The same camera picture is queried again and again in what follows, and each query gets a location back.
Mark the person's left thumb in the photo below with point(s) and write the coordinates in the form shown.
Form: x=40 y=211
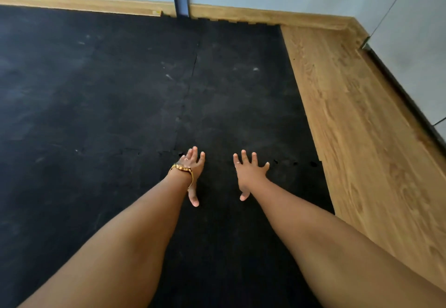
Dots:
x=193 y=196

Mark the person's left middle finger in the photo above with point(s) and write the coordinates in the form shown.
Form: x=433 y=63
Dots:
x=193 y=154

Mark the person's left little finger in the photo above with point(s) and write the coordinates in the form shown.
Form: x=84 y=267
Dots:
x=180 y=159

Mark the person's left hand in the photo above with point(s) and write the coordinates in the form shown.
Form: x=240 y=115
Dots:
x=193 y=175

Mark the person's right thumb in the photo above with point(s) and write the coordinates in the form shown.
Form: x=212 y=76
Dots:
x=245 y=195

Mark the person's left forearm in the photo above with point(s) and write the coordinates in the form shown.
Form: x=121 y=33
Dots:
x=125 y=245

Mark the wooden baseboard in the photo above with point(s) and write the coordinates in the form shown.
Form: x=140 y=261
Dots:
x=87 y=3
x=271 y=17

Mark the white cabinet door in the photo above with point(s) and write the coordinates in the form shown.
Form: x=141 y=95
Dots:
x=414 y=39

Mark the person's right little finger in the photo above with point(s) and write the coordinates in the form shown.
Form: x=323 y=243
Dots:
x=266 y=167

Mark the person's right forearm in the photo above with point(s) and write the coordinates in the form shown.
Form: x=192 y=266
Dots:
x=334 y=248

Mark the black cabinet bottom strip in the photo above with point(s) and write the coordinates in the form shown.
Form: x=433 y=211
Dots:
x=404 y=99

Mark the black interlocking floor mat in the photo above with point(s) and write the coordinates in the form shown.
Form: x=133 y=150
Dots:
x=87 y=81
x=223 y=248
x=244 y=92

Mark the person's right middle finger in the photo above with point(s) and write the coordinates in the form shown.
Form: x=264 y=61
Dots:
x=245 y=157

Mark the person's right hand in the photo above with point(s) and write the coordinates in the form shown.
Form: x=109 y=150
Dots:
x=250 y=177

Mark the gold wristwatch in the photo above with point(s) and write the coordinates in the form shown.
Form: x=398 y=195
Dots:
x=184 y=170

